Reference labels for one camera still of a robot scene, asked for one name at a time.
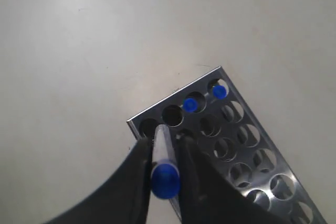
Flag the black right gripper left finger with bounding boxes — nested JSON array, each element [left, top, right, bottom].
[[48, 138, 152, 223]]

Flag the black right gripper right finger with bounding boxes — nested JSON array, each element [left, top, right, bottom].
[[177, 136, 287, 223]]

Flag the blue capped test tube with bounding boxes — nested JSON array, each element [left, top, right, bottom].
[[212, 85, 227, 99], [151, 124, 180, 199], [182, 97, 198, 113]]

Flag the stainless steel test tube rack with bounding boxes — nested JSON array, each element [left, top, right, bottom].
[[127, 67, 325, 223]]

